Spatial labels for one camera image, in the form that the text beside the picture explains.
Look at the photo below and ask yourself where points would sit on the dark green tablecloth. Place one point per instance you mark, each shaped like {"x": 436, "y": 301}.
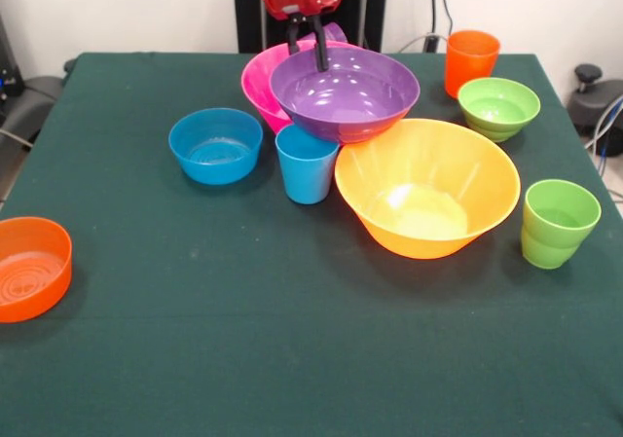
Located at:
{"x": 243, "y": 359}

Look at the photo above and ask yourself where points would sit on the pink plastic bowl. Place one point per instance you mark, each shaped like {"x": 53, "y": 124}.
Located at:
{"x": 258, "y": 86}

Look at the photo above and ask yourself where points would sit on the purple plastic cup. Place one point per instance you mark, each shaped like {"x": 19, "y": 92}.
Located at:
{"x": 336, "y": 33}

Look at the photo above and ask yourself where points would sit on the yellow plastic bowl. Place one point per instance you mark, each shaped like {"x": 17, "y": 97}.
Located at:
{"x": 482, "y": 184}

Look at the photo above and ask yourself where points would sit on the green plastic cup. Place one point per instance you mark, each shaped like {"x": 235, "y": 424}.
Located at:
{"x": 555, "y": 247}

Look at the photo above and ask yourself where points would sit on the blue plastic bowl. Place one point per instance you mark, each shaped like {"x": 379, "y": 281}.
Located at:
{"x": 216, "y": 164}

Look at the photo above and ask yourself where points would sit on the orange plastic bowl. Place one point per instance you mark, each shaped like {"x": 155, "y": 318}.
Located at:
{"x": 29, "y": 291}

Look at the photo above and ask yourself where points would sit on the green plastic bowl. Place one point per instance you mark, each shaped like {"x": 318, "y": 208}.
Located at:
{"x": 499, "y": 116}

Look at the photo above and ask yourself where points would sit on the dark equipment box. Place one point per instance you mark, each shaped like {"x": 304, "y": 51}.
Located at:
{"x": 7, "y": 82}

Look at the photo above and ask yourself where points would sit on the purple plastic bowl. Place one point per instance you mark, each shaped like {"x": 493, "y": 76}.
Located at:
{"x": 345, "y": 106}

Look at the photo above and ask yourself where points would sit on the grey chair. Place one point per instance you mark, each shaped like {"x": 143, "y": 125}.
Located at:
{"x": 29, "y": 101}

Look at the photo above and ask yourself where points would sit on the blue plastic cup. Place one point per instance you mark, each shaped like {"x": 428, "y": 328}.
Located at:
{"x": 306, "y": 179}

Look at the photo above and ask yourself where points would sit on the orange plastic cup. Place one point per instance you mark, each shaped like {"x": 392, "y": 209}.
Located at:
{"x": 469, "y": 60}

